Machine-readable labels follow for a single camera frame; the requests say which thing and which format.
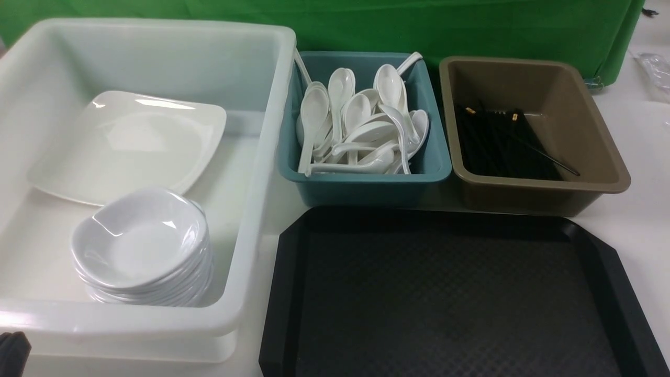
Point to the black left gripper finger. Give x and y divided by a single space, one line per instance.
15 349

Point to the large white square plate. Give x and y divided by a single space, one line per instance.
122 142

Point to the black chopstick gold band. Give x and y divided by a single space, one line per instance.
544 154

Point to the white soup spoon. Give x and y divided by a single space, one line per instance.
398 131
341 87
314 110
392 93

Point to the stack of white bowls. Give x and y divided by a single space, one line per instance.
151 247

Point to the large white plastic tub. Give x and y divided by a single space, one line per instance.
48 77

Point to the black serving tray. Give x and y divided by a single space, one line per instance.
365 291

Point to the teal plastic bin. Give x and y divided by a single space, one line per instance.
430 166

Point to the pile of black chopsticks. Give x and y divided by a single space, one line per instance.
487 149

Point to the brown plastic bin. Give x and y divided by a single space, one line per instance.
562 114

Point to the green cloth backdrop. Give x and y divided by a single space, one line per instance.
592 36

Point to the clear plastic bag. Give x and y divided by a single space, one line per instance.
656 68

